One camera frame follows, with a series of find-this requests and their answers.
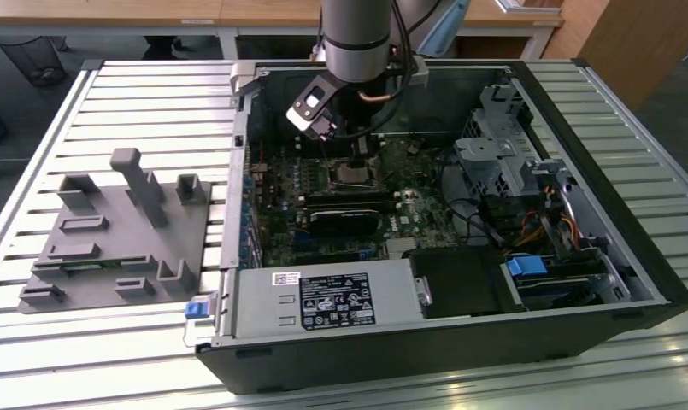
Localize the green RAM stick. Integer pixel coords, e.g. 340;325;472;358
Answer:
61;261;122;272

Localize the wooden desk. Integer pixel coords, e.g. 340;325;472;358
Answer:
0;0;567;61

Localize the black graphics card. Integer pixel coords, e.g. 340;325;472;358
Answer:
308;207;382;238

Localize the black open PC case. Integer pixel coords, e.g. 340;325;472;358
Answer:
194;57;688;395

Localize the silver chipset heat sink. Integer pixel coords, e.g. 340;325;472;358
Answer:
385;237;424;258

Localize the silver drive cage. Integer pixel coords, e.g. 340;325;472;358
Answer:
453;83;576;200

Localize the silver power supply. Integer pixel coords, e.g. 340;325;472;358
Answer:
229;258;432;339

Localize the blue disk carrier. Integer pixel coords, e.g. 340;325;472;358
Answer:
505;255;549;281

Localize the yellow orange wire bundle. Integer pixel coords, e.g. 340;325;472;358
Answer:
513;211;583;251

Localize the pale blue teach pendant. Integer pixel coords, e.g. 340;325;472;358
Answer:
420;0;472;57

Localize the wooden cabinet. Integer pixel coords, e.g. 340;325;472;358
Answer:
543;0;688;111

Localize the black mesh waste bin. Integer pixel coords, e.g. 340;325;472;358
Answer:
0;34;69;87

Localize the black plastic shroud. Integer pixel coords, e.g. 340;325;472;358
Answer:
405;246;525;319

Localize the grey parts rack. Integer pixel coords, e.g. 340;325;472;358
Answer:
15;147;215;315

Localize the black disk drive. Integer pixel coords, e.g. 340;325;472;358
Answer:
513;276;600;307

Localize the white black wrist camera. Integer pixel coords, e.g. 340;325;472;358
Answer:
286;75;346;141

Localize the green motherboard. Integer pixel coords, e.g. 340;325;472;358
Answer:
245;135;476;268

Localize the black RAM slot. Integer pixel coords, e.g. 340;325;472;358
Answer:
305;192;394;203
305;200;396;212

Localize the CPU socket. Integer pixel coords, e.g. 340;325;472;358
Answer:
324;156;389;194

